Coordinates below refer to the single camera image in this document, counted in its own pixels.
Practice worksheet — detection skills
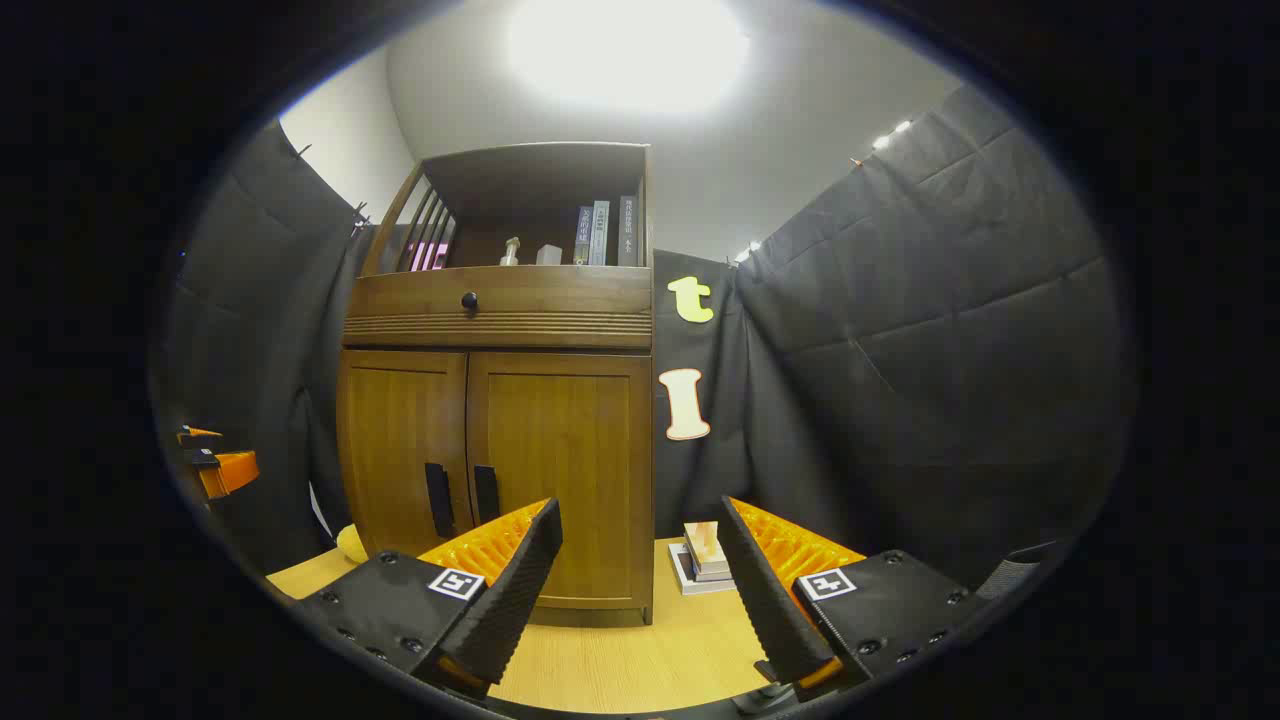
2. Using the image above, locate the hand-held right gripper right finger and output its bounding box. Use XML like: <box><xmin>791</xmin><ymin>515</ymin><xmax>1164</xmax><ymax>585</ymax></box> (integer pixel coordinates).
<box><xmin>718</xmin><ymin>495</ymin><xmax>991</xmax><ymax>694</ymax></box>

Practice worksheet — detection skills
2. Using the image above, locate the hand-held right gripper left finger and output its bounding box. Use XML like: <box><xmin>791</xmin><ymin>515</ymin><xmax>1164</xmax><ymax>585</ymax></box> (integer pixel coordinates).
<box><xmin>290</xmin><ymin>497</ymin><xmax>564</xmax><ymax>698</ymax></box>

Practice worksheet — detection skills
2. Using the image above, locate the brown wooden cabinet door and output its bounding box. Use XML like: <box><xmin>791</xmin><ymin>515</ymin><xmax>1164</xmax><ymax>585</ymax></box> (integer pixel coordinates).
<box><xmin>466</xmin><ymin>352</ymin><xmax>654</xmax><ymax>611</ymax></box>
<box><xmin>337</xmin><ymin>350</ymin><xmax>471</xmax><ymax>559</ymax></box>

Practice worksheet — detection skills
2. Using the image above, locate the brown wooden shoe cabinet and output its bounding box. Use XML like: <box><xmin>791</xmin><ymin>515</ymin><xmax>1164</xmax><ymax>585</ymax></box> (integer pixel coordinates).
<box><xmin>335</xmin><ymin>140</ymin><xmax>656</xmax><ymax>628</ymax></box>

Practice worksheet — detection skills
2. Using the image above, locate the white book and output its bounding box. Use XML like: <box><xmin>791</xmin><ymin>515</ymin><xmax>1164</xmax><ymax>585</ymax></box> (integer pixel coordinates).
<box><xmin>669</xmin><ymin>542</ymin><xmax>739</xmax><ymax>596</ymax></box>

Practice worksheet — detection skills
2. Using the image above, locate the brown wooden drawer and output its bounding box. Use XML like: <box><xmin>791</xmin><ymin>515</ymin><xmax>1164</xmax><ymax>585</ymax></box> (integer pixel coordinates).
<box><xmin>343</xmin><ymin>265</ymin><xmax>653</xmax><ymax>349</ymax></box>

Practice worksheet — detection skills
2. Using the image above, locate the ceiling light panel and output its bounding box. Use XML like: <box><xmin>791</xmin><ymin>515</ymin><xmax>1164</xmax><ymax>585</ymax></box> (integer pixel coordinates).
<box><xmin>505</xmin><ymin>0</ymin><xmax>751</xmax><ymax>116</ymax></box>

